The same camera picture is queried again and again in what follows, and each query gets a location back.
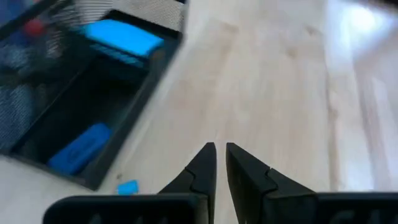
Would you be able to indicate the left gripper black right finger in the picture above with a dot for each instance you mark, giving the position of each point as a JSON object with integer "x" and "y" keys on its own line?
{"x": 255, "y": 193}

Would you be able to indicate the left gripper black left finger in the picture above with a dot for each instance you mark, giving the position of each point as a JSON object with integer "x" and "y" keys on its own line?
{"x": 205, "y": 174}

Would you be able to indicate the blue eraser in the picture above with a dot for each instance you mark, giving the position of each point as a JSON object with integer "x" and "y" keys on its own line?
{"x": 81, "y": 149}

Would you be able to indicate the blue sticky note pad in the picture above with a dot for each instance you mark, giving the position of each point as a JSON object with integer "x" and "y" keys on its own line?
{"x": 124, "y": 37}

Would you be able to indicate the black mesh desk organizer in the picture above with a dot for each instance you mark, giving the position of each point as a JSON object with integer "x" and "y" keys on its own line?
{"x": 93, "y": 93}

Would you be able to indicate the small blue scrap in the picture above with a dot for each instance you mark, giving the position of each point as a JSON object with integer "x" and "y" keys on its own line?
{"x": 128, "y": 188}

